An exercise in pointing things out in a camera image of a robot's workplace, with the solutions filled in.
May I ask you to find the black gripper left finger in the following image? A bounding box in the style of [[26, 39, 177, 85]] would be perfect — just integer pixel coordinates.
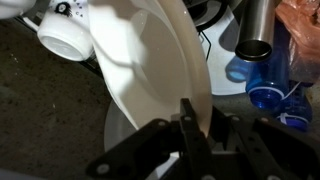
[[180, 98, 214, 180]]

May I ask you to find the white mug upper rack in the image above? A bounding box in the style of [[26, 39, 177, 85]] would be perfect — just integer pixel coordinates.
[[37, 0, 93, 61]]

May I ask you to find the white drain mat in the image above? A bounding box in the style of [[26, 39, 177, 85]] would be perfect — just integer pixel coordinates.
[[199, 8, 248, 96]]

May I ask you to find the black two-tier dish rack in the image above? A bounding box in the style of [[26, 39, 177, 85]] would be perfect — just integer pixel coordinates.
[[14, 0, 230, 78]]

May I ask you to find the white deep plate bowl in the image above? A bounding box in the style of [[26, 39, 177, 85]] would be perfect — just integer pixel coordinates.
[[88, 0, 212, 133]]

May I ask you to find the steel tumbler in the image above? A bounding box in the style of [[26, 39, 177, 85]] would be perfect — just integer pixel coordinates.
[[235, 0, 276, 62]]

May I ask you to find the blue water bottle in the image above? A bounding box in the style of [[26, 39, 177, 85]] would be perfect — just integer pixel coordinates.
[[225, 20, 313, 132]]

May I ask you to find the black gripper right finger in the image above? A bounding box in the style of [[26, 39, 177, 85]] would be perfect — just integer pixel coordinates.
[[213, 107, 320, 180]]

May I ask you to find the large white plate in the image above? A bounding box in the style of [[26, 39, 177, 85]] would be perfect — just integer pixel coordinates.
[[103, 100, 137, 152]]

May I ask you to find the orange plastic bag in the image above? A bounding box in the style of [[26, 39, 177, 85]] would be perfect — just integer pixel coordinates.
[[276, 0, 320, 83]]

